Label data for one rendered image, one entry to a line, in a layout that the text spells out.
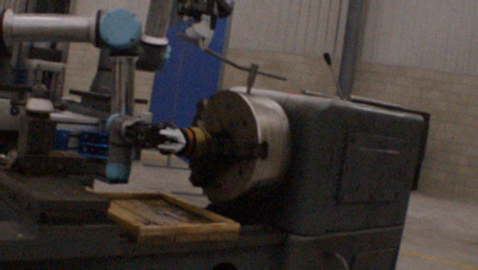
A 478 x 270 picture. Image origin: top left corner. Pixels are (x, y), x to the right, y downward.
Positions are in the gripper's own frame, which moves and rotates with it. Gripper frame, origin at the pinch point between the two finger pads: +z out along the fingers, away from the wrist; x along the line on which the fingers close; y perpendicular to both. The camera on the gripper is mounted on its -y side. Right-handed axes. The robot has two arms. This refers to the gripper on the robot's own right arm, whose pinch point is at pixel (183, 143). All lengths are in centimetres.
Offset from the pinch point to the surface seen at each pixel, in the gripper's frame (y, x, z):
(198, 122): -7.2, 5.3, -5.0
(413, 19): -898, 233, -531
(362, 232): -59, -22, 17
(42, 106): 36.9, 5.4, -7.2
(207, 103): -12.2, 10.6, -8.7
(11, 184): 44.6, -12.2, -0.9
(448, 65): -929, 144, -450
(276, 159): -21.9, -1.2, 11.9
